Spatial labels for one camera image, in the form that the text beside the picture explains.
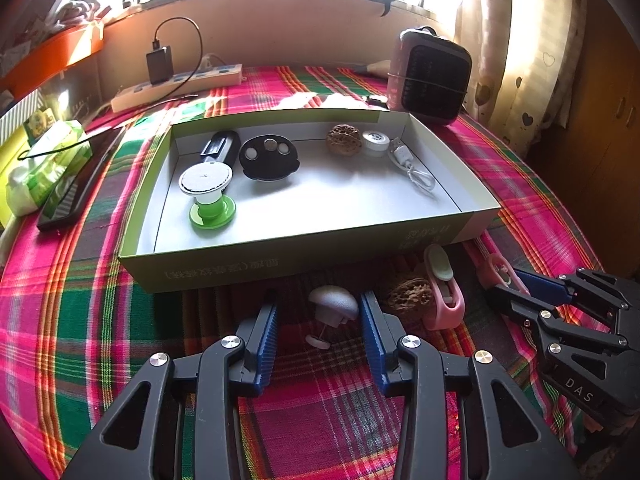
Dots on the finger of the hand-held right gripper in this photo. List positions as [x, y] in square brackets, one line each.
[520, 307]
[542, 287]

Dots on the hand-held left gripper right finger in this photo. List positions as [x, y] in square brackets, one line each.
[372, 345]

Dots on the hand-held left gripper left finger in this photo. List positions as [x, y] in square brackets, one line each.
[265, 345]

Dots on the pink and white hook clip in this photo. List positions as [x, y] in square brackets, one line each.
[500, 267]

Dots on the white mushroom-shaped knob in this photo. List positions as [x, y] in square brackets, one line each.
[332, 302]

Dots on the brown walnut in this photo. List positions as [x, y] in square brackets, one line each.
[407, 297]
[344, 137]

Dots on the pink clip with green pad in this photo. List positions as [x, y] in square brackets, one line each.
[440, 265]

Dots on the shallow cardboard box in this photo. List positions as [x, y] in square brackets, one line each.
[325, 200]

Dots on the white disc green base holder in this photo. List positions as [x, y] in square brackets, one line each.
[205, 180]

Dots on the black round disc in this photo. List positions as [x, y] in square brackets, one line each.
[265, 167]

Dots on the plaid tablecloth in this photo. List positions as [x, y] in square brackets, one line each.
[325, 435]

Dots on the wooden cabinet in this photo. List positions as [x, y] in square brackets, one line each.
[610, 135]

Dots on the black rectangular device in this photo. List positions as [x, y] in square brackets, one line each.
[220, 144]

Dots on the pink space heater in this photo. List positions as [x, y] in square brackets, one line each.
[430, 80]

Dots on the black smartphone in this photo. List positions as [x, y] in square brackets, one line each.
[70, 195]

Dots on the heart print curtain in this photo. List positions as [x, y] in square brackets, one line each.
[530, 35]

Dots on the white power strip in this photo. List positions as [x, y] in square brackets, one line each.
[200, 80]

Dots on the green wet wipes pack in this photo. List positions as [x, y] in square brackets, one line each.
[45, 160]

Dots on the white plug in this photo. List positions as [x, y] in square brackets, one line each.
[211, 62]

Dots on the black charger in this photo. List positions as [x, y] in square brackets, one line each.
[159, 66]

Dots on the small green packet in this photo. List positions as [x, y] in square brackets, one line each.
[40, 122]

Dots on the yellow-green box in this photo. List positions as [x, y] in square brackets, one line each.
[10, 145]

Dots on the grey striped box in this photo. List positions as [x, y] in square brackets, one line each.
[20, 110]

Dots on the orange tray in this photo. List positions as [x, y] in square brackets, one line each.
[50, 55]

